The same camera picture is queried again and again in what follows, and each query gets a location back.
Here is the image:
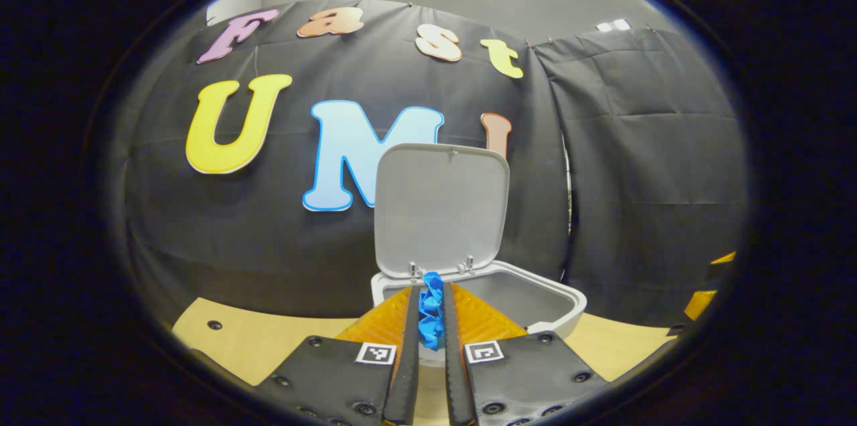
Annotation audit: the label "blue paper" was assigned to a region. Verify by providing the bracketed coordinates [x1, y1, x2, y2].
[418, 271, 446, 351]

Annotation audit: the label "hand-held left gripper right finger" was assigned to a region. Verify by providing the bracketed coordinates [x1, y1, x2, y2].
[443, 282, 610, 426]

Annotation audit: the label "black backdrop cloth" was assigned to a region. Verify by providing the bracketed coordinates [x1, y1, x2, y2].
[124, 0, 747, 330]

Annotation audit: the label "white desktop garbage bin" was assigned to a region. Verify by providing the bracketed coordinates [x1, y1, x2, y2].
[372, 142, 588, 366]

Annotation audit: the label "wooden desktop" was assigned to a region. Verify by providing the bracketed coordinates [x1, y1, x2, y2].
[172, 297, 677, 426]

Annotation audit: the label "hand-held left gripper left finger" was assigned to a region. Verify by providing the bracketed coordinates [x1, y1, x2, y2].
[254, 285, 421, 426]

